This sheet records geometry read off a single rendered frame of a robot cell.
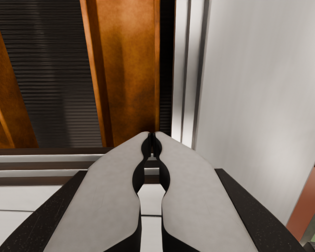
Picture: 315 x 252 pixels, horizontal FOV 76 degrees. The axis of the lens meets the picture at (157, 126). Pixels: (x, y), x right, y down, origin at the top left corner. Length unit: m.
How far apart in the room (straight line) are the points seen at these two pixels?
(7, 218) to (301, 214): 0.27
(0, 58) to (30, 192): 0.20
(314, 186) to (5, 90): 0.36
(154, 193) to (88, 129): 0.35
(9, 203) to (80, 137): 0.32
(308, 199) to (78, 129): 0.43
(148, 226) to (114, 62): 0.20
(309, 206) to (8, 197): 0.27
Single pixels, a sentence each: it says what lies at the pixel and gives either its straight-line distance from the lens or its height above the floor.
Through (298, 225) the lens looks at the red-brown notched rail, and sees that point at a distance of 0.28.
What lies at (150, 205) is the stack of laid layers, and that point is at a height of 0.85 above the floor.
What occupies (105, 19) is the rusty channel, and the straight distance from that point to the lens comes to 0.29.
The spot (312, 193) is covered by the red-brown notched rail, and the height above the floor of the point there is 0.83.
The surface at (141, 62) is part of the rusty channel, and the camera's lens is 0.29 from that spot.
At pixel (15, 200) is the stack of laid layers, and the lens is 0.20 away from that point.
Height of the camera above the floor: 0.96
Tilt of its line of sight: 62 degrees down
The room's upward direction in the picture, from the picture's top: 177 degrees clockwise
